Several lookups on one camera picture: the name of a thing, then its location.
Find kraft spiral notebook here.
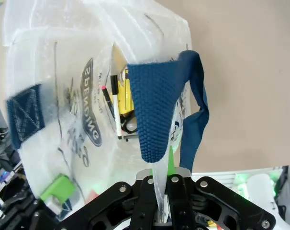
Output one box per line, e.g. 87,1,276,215
111,44,129,72

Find white marker dark cap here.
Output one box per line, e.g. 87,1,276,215
110,75,124,140

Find yellow black utility knife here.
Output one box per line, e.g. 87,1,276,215
117,68,135,115

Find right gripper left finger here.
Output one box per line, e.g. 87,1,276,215
55,168,160,230

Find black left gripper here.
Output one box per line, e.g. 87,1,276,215
0,173,77,230

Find black stapler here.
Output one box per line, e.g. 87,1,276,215
121,114,139,142

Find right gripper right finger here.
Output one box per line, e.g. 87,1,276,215
166,145,277,230

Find black pen pink cap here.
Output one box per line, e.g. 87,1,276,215
101,85,116,120

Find translucent shopping bag blue handles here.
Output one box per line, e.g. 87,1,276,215
2,0,211,216

